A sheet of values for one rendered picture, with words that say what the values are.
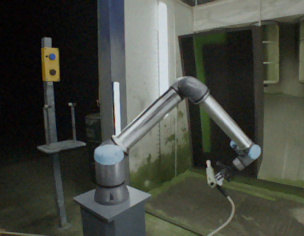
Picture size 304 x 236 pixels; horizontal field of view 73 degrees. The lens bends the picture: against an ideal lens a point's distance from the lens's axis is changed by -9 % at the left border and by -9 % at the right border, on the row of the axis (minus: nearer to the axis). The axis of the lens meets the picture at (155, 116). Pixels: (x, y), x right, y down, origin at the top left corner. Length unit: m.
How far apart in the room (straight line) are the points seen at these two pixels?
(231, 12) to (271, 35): 0.55
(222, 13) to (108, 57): 1.65
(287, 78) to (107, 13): 2.28
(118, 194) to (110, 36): 1.37
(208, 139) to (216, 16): 1.58
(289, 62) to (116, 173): 2.61
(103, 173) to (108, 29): 1.33
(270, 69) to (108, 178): 2.26
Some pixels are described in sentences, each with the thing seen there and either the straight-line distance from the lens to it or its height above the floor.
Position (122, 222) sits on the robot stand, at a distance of 1.18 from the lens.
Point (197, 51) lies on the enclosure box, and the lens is 2.18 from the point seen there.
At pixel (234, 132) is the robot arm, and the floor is 0.95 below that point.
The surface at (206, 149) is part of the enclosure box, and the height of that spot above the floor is 0.56.
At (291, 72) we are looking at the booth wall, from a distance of 3.17.
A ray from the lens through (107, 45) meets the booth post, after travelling 2.06.
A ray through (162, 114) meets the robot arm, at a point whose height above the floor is 1.06.
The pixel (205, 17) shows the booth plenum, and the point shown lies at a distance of 3.16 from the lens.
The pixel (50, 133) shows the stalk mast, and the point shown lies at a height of 0.87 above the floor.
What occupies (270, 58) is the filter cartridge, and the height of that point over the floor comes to 1.55.
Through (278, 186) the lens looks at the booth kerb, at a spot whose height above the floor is 0.12.
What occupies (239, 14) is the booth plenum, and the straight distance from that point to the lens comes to 2.98.
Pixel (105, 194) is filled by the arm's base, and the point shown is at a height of 0.70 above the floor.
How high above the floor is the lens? 1.21
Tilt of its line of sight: 7 degrees down
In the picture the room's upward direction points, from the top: 1 degrees counter-clockwise
